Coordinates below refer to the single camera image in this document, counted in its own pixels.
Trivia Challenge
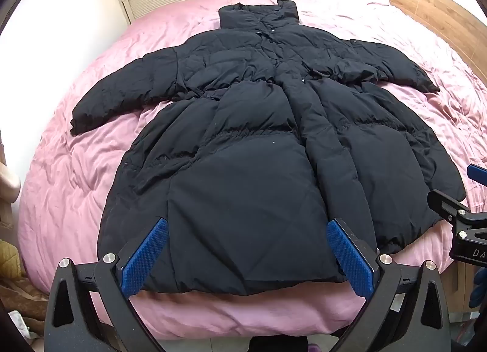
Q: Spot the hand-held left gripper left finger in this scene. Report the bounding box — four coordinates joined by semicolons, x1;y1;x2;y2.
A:
44;217;168;352

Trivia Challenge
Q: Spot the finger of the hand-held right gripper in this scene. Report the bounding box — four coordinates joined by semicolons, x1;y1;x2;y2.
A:
427;189;487;240
467;164;487;190

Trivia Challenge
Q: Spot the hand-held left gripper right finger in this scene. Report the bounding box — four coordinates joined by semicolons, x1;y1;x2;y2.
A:
326;217;446;352

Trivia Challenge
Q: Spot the black puffer coat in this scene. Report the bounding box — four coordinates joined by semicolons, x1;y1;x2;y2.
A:
70;0;468;296

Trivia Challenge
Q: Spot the person's right hand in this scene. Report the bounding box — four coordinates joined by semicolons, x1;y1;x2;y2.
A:
469;267;487;309

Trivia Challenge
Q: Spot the pink duvet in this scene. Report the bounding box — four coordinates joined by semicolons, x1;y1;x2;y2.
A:
17;0;487;341

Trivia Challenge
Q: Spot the brown cloth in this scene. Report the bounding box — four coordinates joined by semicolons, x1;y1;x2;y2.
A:
0;276;50;337

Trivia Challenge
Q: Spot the yellow knit cloth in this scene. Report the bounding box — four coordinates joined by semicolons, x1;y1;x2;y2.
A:
0;241;26;280

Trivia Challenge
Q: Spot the beige soft furniture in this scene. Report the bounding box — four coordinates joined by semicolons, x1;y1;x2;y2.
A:
0;162;21;228

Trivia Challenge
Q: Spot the wooden headboard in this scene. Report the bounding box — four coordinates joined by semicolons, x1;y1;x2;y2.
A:
367;0;487;88

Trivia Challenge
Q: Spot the wooden bed frame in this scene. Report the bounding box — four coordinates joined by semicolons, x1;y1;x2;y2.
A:
443;259;474;315

